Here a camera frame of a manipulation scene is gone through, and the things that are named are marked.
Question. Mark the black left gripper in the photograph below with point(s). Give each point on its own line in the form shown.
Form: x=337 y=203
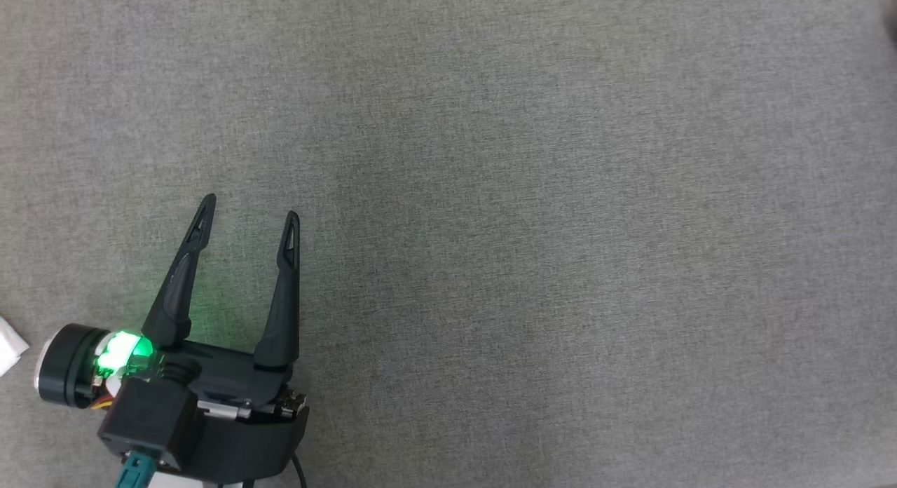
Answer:
x=238 y=376

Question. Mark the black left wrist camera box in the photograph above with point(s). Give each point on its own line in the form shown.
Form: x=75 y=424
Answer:
x=151 y=421

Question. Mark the grey fabric sofa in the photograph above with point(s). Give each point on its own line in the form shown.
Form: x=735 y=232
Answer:
x=560 y=193

